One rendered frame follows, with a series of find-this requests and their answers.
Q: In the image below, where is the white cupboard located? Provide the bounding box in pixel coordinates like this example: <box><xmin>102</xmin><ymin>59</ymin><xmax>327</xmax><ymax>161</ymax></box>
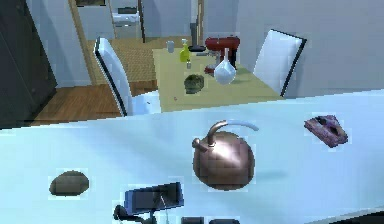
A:
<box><xmin>111</xmin><ymin>6</ymin><xmax>141</xmax><ymax>40</ymax></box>

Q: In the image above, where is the purple bread slice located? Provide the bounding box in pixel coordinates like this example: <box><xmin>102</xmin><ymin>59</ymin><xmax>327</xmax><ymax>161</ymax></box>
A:
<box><xmin>303</xmin><ymin>114</ymin><xmax>349</xmax><ymax>149</ymax></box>

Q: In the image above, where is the grey cylinder black base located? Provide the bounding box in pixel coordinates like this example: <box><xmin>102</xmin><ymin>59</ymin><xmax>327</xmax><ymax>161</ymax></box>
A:
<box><xmin>187</xmin><ymin>22</ymin><xmax>208</xmax><ymax>53</ymax></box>

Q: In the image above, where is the yellow dining table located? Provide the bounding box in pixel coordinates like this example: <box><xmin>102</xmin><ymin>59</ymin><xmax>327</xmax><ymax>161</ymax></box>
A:
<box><xmin>152</xmin><ymin>47</ymin><xmax>285</xmax><ymax>114</ymax></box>

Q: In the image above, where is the green lettuce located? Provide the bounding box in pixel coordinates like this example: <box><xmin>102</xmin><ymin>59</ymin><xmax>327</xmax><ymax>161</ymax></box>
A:
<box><xmin>183</xmin><ymin>73</ymin><xmax>206</xmax><ymax>95</ymax></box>

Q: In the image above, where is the copper kettle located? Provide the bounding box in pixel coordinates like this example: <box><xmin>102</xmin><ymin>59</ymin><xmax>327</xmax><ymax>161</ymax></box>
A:
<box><xmin>191</xmin><ymin>119</ymin><xmax>260</xmax><ymax>192</ymax></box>

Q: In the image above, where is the brown potato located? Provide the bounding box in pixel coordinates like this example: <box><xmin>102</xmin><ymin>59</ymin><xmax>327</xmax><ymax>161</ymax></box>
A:
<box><xmin>48</xmin><ymin>170</ymin><xmax>90</xmax><ymax>197</ymax></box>

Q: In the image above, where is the black fridge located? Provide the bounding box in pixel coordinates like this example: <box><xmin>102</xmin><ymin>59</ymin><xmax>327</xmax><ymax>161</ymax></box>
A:
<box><xmin>0</xmin><ymin>0</ymin><xmax>58</xmax><ymax>130</ymax></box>

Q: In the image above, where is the clear glass flask vase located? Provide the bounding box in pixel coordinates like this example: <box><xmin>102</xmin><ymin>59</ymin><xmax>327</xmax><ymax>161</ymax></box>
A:
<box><xmin>213</xmin><ymin>47</ymin><xmax>237</xmax><ymax>86</ymax></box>

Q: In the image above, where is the yellow spray bottle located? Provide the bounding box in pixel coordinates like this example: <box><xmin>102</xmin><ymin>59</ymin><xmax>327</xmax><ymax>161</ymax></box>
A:
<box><xmin>179</xmin><ymin>38</ymin><xmax>191</xmax><ymax>64</ymax></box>

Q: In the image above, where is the white chair black edge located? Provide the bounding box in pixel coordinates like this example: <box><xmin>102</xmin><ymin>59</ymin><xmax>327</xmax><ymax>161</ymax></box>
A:
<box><xmin>93</xmin><ymin>36</ymin><xmax>163</xmax><ymax>117</ymax></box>
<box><xmin>252</xmin><ymin>28</ymin><xmax>308</xmax><ymax>98</ymax></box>

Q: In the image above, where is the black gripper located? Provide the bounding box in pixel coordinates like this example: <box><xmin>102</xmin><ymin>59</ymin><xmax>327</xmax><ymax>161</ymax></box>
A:
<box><xmin>112</xmin><ymin>194</ymin><xmax>168</xmax><ymax>224</ymax></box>

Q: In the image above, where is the framed wall picture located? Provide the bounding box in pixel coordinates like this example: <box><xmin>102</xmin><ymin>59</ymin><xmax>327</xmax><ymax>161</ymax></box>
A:
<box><xmin>74</xmin><ymin>0</ymin><xmax>107</xmax><ymax>8</ymax></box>

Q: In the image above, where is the red stand mixer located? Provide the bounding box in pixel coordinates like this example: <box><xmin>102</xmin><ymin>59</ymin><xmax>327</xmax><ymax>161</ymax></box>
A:
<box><xmin>203</xmin><ymin>35</ymin><xmax>241</xmax><ymax>76</ymax></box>

